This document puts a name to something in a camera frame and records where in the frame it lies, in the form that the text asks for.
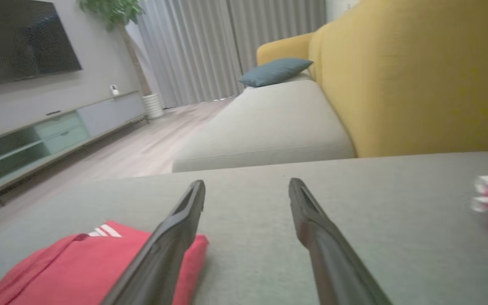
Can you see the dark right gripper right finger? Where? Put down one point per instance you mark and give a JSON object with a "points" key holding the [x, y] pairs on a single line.
{"points": [[333, 262]]}

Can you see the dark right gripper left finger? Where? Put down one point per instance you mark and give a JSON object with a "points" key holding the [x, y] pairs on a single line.
{"points": [[163, 254]]}

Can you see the red white sports jersey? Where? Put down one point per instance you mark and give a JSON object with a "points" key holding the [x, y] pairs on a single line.
{"points": [[70, 271]]}

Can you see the large grey sofa ottoman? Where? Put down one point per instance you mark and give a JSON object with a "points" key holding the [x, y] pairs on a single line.
{"points": [[248, 237]]}

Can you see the white ribbed plant pot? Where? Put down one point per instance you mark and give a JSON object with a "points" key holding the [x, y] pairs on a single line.
{"points": [[153, 106]]}

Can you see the grey sofa seat cushion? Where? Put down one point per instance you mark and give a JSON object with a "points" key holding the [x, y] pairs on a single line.
{"points": [[269, 127]]}

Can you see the grey green tv cabinet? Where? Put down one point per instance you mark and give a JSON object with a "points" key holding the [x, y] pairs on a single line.
{"points": [[100, 118]]}

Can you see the black remote control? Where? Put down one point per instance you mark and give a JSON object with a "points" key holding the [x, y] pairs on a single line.
{"points": [[53, 113]]}

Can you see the teal throw pillow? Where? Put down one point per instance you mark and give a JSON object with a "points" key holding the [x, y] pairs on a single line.
{"points": [[275, 72]]}

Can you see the yellow sofa backrest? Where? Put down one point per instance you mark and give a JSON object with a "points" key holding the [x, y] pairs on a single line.
{"points": [[417, 76]]}

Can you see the grey pleated curtain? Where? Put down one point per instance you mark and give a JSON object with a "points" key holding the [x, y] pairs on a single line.
{"points": [[201, 46]]}

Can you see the green potted plant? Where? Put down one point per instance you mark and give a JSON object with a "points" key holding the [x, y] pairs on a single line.
{"points": [[112, 10]]}

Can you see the small white security camera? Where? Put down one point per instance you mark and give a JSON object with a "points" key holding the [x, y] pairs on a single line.
{"points": [[114, 90]]}

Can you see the black wall television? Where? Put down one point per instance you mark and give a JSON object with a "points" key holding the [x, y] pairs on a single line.
{"points": [[19, 38]]}

